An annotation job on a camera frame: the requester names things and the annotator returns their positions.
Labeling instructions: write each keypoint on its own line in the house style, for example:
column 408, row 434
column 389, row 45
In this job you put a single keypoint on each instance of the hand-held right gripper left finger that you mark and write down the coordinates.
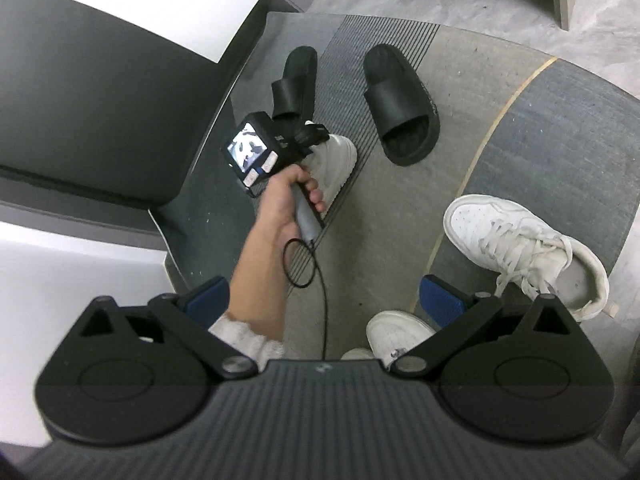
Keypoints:
column 205, row 297

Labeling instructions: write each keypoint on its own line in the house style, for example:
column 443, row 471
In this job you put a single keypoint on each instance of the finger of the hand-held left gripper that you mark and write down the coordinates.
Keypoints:
column 312, row 135

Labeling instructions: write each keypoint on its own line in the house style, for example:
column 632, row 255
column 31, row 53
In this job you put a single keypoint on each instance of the dark entrance door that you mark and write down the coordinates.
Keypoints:
column 100, row 85

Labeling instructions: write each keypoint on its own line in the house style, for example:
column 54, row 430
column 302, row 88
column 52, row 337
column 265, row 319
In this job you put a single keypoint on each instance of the white perforated-toe sneaker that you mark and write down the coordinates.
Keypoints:
column 480, row 220

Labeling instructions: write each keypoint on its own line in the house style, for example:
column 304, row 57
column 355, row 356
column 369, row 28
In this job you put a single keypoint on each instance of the person's left forearm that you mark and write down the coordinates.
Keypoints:
column 255, row 285

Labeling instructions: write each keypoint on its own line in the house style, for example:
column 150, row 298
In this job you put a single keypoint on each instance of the person's left hand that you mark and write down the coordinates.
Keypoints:
column 275, row 210

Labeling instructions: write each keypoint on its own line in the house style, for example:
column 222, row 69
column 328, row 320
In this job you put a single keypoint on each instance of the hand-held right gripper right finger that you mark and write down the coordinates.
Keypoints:
column 440, row 300

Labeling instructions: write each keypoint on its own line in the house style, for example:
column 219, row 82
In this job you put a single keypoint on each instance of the white chunky sneaker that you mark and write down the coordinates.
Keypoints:
column 335, row 160

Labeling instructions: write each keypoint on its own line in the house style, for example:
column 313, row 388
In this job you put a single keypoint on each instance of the grey green floor mat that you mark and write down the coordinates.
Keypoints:
column 390, row 220

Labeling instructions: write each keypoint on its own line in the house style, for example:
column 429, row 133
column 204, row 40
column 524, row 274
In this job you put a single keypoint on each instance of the black slide sandal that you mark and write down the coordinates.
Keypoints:
column 400, row 105
column 295, row 90

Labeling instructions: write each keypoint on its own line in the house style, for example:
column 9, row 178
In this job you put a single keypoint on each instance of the white sneaker grey side patch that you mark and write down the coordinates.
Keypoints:
column 395, row 330

